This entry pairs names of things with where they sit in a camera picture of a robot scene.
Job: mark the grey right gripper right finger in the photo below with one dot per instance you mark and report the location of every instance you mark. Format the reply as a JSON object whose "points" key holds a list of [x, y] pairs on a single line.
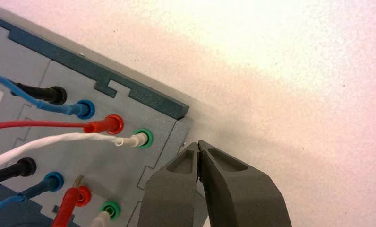
{"points": [[238, 194]]}

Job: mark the grey and blue task box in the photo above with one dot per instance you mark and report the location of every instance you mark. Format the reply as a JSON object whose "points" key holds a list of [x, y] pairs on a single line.
{"points": [[113, 175]]}

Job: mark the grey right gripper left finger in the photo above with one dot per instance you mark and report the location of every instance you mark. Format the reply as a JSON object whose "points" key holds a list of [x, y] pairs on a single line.
{"points": [[169, 200]]}

